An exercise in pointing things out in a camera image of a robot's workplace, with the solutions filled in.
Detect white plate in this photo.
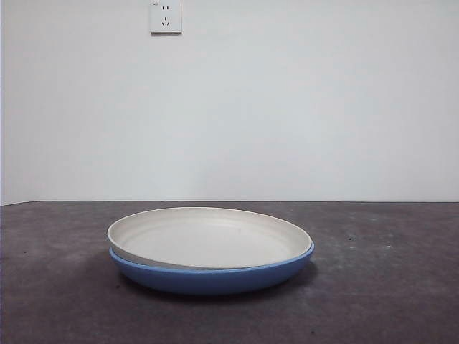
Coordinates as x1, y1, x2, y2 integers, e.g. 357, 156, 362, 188
106, 206, 312, 269

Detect blue plate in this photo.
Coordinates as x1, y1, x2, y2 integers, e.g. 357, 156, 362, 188
108, 240, 316, 296

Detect white wall socket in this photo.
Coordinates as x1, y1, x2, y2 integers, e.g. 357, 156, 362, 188
149, 1, 183, 36

